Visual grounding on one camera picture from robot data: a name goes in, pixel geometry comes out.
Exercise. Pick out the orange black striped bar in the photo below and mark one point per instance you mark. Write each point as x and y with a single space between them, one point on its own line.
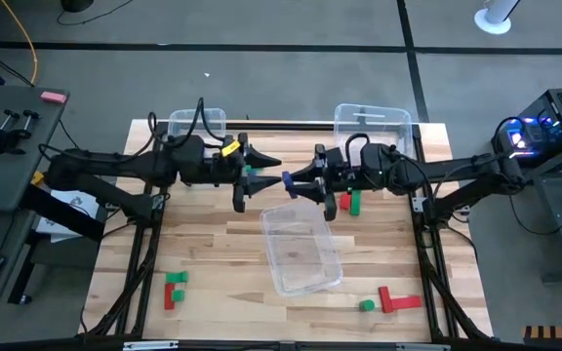
554 334

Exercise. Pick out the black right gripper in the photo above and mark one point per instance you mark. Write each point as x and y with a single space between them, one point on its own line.
344 168

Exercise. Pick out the green rectangular block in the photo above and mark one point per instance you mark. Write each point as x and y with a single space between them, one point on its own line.
355 202
249 170
177 277

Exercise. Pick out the red rectangular block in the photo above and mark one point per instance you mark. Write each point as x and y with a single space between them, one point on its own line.
407 302
169 296
385 298
344 201

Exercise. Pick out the small green block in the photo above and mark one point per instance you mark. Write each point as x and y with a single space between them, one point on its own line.
178 295

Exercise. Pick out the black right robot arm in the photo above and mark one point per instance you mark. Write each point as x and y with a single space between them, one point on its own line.
456 170

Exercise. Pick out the yellow connector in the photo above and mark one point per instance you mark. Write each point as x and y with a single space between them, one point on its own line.
37 178

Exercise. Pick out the black stand base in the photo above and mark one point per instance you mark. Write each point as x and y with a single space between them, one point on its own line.
76 4

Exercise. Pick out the white paper sheet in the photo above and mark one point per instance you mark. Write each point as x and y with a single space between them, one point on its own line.
78 202

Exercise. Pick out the clear plastic bin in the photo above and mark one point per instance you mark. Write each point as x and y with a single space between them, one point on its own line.
300 253
383 124
212 119

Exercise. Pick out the blue rectangular block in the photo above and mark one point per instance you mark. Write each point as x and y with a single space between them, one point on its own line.
289 185

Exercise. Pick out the white stand base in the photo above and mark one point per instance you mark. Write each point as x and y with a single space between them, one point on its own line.
492 22

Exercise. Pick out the pink eraser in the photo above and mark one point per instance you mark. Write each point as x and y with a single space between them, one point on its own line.
53 96

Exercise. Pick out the yellow tape tag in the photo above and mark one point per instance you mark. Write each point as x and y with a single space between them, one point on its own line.
230 148

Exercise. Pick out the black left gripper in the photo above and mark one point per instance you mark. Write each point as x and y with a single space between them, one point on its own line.
222 168

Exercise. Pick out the silver aluminium bracket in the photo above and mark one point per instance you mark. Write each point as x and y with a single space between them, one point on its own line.
150 345
422 347

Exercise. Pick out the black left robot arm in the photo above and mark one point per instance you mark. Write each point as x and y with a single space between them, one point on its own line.
115 166

